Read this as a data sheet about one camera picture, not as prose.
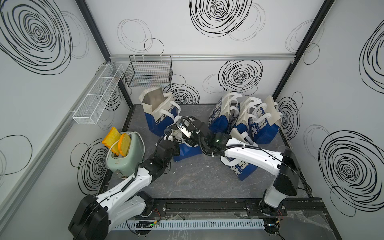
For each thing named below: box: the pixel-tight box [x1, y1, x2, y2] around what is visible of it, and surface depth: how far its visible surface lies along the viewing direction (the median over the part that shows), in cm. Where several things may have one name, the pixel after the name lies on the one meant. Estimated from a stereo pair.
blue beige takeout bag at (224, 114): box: [208, 92, 243, 135], surface depth 93 cm
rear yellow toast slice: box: [102, 126, 122, 148], surface depth 77 cm
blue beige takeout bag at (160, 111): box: [138, 87, 181, 137], surface depth 91 cm
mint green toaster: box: [106, 131, 146, 179], surface depth 77 cm
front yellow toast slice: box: [118, 133, 131, 157], surface depth 76 cm
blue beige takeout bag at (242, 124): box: [234, 96, 262, 135], surface depth 85 cm
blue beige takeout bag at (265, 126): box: [249, 95, 283, 144], surface depth 92 cm
